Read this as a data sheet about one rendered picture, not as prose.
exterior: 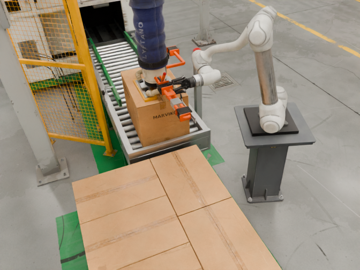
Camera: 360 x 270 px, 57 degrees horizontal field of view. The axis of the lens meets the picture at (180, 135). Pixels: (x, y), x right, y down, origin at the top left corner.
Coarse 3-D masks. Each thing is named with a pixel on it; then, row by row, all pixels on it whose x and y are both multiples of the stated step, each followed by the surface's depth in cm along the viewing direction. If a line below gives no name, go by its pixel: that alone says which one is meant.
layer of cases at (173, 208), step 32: (160, 160) 255; (192, 160) 253; (96, 192) 233; (128, 192) 231; (160, 192) 230; (192, 192) 228; (224, 192) 227; (96, 224) 212; (128, 224) 210; (160, 224) 209; (192, 224) 208; (224, 224) 207; (96, 256) 194; (128, 256) 193; (160, 256) 192; (192, 256) 191; (224, 256) 190; (256, 256) 189
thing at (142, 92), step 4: (136, 80) 265; (140, 80) 260; (144, 80) 265; (136, 84) 262; (140, 88) 255; (148, 88) 254; (140, 92) 252; (144, 92) 250; (144, 96) 247; (148, 96) 245; (152, 96) 246; (156, 96) 246; (144, 100) 243; (148, 100) 244
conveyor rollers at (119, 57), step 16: (96, 48) 422; (112, 48) 420; (128, 48) 418; (112, 64) 384; (128, 64) 382; (112, 80) 356; (112, 96) 329; (128, 112) 311; (128, 128) 288; (192, 128) 283
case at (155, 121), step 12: (132, 72) 281; (168, 72) 278; (132, 84) 266; (132, 96) 251; (180, 96) 248; (132, 108) 266; (144, 108) 242; (156, 108) 245; (168, 108) 249; (132, 120) 288; (144, 120) 248; (156, 120) 252; (168, 120) 256; (144, 132) 255; (156, 132) 259; (168, 132) 263; (180, 132) 267; (144, 144) 262
